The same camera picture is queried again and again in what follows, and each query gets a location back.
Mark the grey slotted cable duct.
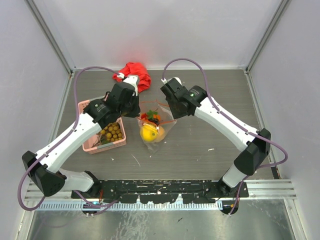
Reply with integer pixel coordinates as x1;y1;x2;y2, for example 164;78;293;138
37;200;223;212

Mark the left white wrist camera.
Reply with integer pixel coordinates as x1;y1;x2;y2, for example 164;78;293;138
117;72;140;96

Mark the bunch of brown longans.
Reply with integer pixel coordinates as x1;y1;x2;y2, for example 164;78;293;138
98;122;124;144

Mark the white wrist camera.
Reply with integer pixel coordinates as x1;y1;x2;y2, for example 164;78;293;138
161;77;183;86
117;72;140;96

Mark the clear zip top bag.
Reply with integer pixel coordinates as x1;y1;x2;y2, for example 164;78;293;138
136;100;177;154

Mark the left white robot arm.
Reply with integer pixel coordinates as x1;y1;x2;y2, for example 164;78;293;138
22;78;140;198

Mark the pink perforated plastic basket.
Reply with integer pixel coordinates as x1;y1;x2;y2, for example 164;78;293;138
78;99;127;155

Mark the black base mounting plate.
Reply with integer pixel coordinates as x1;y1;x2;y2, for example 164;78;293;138
80;180;249;204

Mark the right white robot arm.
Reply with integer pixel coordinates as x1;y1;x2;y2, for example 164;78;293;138
161;77;271;197

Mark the crumpled red cloth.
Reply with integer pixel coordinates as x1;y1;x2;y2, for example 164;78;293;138
119;62;152;94

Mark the dark purple grape bunch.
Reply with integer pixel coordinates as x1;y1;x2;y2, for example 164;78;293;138
148;118;161;126

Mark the yellow pear fruit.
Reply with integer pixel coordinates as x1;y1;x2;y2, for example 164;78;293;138
140;124;158;142

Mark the orange persimmon with leaf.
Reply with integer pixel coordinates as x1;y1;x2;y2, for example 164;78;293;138
153;114;161;121

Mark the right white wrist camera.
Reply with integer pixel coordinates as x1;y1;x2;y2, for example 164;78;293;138
161;77;183;86

